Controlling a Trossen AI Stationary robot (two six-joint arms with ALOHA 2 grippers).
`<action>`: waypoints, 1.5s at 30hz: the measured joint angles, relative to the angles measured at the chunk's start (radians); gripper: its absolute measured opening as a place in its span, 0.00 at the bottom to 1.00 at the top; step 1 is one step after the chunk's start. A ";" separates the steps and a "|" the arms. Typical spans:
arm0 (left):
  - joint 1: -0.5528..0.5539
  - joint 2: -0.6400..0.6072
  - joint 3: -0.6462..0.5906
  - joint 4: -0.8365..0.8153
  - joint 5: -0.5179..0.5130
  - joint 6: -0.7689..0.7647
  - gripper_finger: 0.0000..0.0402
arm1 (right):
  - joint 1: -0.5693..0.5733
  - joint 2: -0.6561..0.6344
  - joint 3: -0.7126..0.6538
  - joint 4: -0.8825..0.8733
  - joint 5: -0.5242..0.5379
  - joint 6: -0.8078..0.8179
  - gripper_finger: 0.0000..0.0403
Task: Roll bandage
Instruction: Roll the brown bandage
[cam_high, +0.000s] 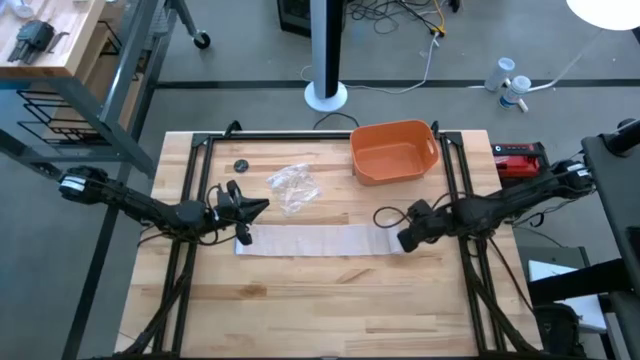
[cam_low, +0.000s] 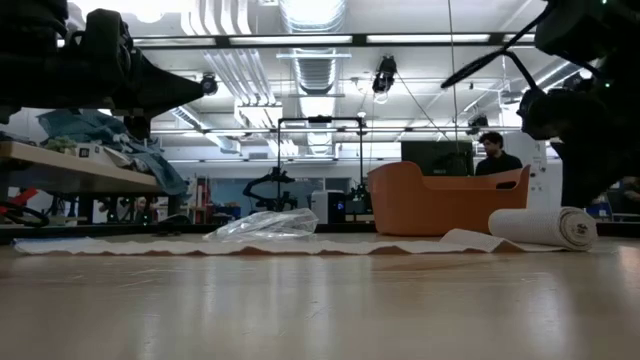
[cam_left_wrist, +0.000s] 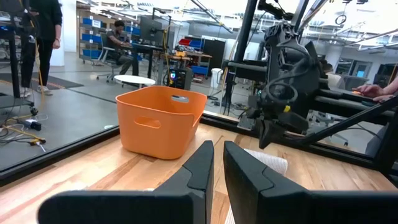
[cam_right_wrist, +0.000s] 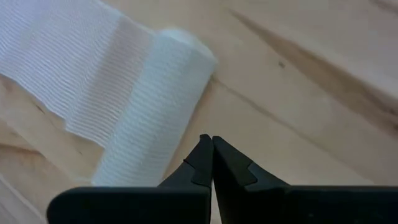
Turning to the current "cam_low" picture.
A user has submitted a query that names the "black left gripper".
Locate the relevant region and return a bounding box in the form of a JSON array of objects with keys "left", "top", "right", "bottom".
[{"left": 64, "top": 8, "right": 206, "bottom": 142}]

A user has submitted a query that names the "clear plastic zip bag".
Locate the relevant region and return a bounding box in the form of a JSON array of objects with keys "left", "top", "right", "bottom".
[{"left": 202, "top": 207, "right": 320, "bottom": 244}]

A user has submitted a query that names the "white cardboard box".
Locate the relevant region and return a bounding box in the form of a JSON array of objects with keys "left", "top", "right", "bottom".
[{"left": 74, "top": 143, "right": 117, "bottom": 167}]

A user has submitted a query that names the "red shelf rack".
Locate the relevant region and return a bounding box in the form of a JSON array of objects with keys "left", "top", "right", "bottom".
[{"left": 192, "top": 174, "right": 212, "bottom": 225}]

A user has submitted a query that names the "green leafy item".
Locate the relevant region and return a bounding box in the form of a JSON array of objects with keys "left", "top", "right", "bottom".
[{"left": 44, "top": 135, "right": 79, "bottom": 154}]

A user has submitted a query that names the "wooden top metal workbench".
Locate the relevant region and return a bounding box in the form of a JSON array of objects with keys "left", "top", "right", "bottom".
[{"left": 0, "top": 140, "right": 162, "bottom": 224}]

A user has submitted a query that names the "red item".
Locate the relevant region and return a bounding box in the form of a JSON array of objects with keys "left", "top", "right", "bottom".
[{"left": 0, "top": 187, "right": 39, "bottom": 216}]

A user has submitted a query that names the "white box appliance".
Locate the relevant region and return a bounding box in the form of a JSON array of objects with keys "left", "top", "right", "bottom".
[{"left": 310, "top": 189, "right": 347, "bottom": 225}]

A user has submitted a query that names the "black overhead light bar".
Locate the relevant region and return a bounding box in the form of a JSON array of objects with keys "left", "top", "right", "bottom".
[{"left": 57, "top": 32, "right": 539, "bottom": 50}]

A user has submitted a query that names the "black monitor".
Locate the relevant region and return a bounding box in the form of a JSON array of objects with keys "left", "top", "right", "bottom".
[{"left": 400, "top": 140, "right": 476, "bottom": 177}]

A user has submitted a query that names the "orange plastic bin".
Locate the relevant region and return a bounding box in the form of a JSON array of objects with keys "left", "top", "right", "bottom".
[{"left": 367, "top": 160, "right": 532, "bottom": 237}]

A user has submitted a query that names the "person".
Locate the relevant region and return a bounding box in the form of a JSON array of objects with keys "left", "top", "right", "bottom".
[{"left": 473, "top": 131, "right": 524, "bottom": 177}]

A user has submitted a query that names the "shelf with blue bins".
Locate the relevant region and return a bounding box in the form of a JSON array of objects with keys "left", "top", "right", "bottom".
[{"left": 587, "top": 177, "right": 640, "bottom": 222}]

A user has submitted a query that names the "black cable loop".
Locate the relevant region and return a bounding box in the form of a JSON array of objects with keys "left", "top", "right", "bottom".
[{"left": 0, "top": 199, "right": 51, "bottom": 229}]

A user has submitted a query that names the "thin hanging cable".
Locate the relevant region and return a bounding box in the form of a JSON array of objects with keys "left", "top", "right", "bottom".
[{"left": 446, "top": 0, "right": 461, "bottom": 152}]

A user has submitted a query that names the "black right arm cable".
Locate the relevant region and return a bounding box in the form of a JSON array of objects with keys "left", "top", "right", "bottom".
[{"left": 440, "top": 4, "right": 554, "bottom": 91}]

